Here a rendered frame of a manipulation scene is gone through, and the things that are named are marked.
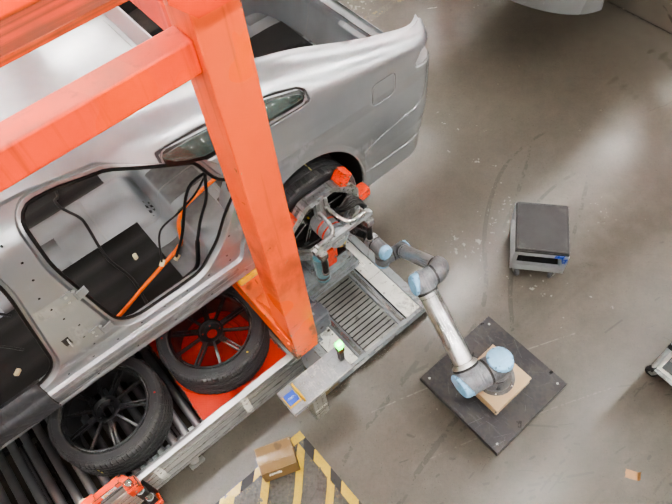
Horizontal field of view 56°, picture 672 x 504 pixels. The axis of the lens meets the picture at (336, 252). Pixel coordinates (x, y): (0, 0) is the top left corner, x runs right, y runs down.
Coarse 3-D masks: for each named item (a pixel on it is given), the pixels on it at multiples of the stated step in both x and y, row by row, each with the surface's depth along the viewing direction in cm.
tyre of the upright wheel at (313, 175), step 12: (324, 156) 364; (300, 168) 349; (312, 168) 349; (324, 168) 351; (288, 180) 347; (300, 180) 345; (312, 180) 345; (324, 180) 353; (288, 192) 344; (300, 192) 344; (288, 204) 344
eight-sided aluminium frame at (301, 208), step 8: (328, 184) 349; (336, 184) 351; (352, 184) 366; (312, 192) 347; (320, 192) 350; (328, 192) 348; (344, 192) 359; (352, 192) 365; (304, 200) 344; (312, 200) 344; (320, 200) 347; (296, 208) 345; (304, 208) 342; (296, 216) 349; (344, 216) 387; (352, 216) 384; (296, 224) 347; (328, 248) 389; (304, 256) 376
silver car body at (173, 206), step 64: (256, 0) 463; (320, 0) 431; (64, 64) 284; (256, 64) 294; (320, 64) 306; (384, 64) 325; (128, 128) 268; (192, 128) 278; (320, 128) 322; (384, 128) 362; (0, 192) 248; (64, 192) 402; (128, 192) 380; (192, 192) 365; (0, 256) 252; (64, 256) 367; (128, 256) 372; (192, 256) 368; (0, 320) 354; (64, 320) 290; (128, 320) 326; (0, 384) 333; (64, 384) 318
